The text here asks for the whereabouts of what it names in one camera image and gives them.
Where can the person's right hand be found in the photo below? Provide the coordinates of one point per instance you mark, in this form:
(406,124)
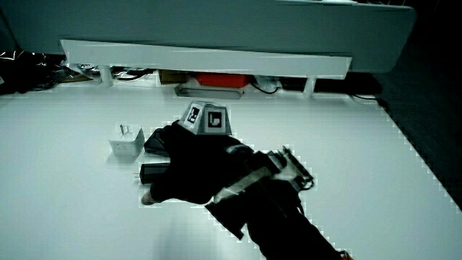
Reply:
(195,169)

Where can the black charger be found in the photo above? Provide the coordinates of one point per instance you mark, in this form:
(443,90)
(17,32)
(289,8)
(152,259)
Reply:
(153,172)
(156,143)

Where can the white cube charger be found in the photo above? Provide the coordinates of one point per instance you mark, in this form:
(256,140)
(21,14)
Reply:
(126,142)

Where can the grey flat device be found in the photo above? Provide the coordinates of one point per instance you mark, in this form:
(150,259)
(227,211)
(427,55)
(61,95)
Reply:
(209,92)

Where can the red box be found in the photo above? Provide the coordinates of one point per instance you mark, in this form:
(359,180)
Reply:
(222,79)

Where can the brown cardboard box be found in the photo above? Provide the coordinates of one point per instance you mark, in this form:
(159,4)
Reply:
(174,76)

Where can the white desk shelf riser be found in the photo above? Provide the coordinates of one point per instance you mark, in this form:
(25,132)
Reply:
(202,59)

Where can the white small device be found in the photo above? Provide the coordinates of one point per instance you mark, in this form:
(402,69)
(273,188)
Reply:
(269,83)

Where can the white back panel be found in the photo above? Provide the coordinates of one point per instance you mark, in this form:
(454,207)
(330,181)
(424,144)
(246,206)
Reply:
(216,25)

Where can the black plastic bags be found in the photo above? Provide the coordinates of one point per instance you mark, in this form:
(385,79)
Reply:
(25,70)

